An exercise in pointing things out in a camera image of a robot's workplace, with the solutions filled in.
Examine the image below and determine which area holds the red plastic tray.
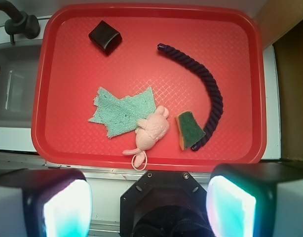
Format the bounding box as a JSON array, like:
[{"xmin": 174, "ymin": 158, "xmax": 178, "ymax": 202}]
[{"xmin": 32, "ymin": 3, "xmax": 266, "ymax": 172}]

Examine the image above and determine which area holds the grey sink basin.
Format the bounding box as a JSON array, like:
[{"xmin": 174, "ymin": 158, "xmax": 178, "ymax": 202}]
[{"xmin": 0, "ymin": 39, "xmax": 42, "ymax": 128}]

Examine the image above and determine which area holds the dark purple rope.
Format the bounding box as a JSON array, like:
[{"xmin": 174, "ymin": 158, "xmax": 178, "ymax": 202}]
[{"xmin": 157, "ymin": 42, "xmax": 224, "ymax": 152}]

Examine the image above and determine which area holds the black rectangular block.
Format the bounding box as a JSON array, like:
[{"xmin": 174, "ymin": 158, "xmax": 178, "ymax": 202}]
[{"xmin": 88, "ymin": 20, "xmax": 122, "ymax": 55}]

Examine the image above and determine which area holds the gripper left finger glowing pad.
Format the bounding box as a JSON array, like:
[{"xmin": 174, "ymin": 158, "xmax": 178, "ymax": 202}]
[{"xmin": 0, "ymin": 168, "xmax": 92, "ymax": 237}]

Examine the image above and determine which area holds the pink plush bunny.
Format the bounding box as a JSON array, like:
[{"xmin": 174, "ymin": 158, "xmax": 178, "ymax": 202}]
[{"xmin": 122, "ymin": 106, "xmax": 169, "ymax": 171}]

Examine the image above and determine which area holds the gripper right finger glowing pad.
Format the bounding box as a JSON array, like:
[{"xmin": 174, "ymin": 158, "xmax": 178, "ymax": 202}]
[{"xmin": 206, "ymin": 163, "xmax": 303, "ymax": 237}]

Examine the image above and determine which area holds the teal cloth rag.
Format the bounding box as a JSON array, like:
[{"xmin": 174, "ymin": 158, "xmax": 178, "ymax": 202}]
[{"xmin": 88, "ymin": 87, "xmax": 156, "ymax": 139}]

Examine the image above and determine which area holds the green yellow sponge piece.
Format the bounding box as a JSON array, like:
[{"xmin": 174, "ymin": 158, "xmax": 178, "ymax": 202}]
[{"xmin": 176, "ymin": 111, "xmax": 206, "ymax": 151}]

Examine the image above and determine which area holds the dark faucet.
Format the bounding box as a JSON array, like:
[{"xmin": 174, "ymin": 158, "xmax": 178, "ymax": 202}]
[{"xmin": 0, "ymin": 0, "xmax": 40, "ymax": 45}]

